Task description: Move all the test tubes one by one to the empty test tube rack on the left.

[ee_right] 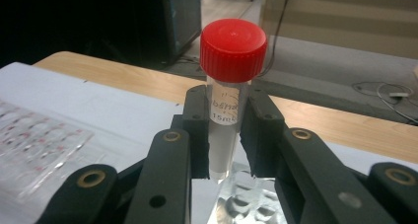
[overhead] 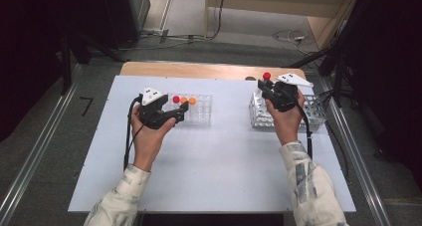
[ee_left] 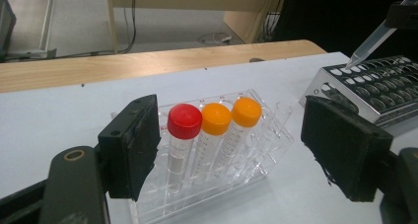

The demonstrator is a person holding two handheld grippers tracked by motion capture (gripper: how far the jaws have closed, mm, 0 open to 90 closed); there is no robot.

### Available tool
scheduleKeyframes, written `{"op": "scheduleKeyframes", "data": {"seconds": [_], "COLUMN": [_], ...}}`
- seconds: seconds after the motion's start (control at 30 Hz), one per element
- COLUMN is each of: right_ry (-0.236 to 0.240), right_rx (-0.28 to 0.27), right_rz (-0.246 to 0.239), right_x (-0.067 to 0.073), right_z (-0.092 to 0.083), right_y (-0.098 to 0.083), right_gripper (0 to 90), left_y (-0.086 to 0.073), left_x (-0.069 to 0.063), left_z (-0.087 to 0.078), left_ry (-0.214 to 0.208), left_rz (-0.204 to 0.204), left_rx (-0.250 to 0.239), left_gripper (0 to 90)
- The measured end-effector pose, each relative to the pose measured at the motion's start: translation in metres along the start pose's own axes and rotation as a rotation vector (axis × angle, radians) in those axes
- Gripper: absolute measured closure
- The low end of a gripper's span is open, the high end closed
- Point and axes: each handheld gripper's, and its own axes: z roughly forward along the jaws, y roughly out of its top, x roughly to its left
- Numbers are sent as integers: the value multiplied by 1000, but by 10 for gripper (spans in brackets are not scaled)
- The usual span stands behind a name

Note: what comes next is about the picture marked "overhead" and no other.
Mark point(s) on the light wooden furniture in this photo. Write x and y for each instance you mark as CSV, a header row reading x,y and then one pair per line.
x,y
265,0

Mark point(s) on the wooden table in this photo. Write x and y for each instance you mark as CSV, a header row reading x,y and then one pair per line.
x,y
199,70

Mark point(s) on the person's right hand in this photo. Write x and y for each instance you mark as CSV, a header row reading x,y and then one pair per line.
x,y
287,126

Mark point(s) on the dark cabinet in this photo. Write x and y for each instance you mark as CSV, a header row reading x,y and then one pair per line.
x,y
132,10

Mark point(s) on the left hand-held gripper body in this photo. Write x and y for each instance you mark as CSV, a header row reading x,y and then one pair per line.
x,y
152,114

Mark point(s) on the metal floor rail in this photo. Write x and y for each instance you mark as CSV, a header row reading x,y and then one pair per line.
x,y
365,182
36,153

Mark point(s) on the black metal stand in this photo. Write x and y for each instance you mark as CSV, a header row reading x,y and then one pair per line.
x,y
338,76
66,63

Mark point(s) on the white board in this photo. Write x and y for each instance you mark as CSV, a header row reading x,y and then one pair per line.
x,y
215,166

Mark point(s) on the white perforated test tube rack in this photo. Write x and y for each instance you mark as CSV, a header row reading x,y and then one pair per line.
x,y
315,114

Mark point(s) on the dark round table grommet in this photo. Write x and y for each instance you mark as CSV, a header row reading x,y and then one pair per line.
x,y
250,78

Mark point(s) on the person's left hand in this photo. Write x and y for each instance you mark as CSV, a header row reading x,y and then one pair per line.
x,y
147,143

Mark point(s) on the clear acrylic test tube rack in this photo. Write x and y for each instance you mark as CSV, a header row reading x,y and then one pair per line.
x,y
202,111

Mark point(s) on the black curtain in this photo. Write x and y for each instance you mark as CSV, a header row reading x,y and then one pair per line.
x,y
391,53
33,37

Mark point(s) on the red capped test tube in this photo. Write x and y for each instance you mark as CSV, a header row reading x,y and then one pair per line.
x,y
266,75
176,99

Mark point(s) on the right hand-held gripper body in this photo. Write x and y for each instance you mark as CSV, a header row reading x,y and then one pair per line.
x,y
285,96

